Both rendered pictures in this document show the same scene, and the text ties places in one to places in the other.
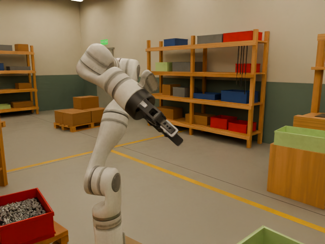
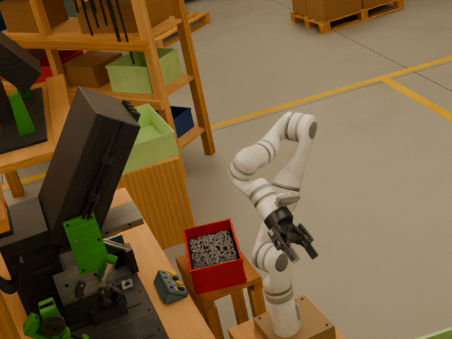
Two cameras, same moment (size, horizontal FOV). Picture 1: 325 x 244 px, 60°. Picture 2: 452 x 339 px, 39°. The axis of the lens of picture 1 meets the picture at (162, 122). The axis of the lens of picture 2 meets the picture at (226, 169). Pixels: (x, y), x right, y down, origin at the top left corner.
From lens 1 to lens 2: 1.20 m
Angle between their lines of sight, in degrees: 35
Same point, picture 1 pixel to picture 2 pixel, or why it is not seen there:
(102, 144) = not seen: hidden behind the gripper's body
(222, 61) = not seen: outside the picture
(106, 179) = (270, 261)
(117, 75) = (257, 192)
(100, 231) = (270, 303)
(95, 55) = (240, 168)
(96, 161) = (264, 237)
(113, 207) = (279, 285)
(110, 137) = not seen: hidden behind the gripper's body
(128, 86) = (266, 206)
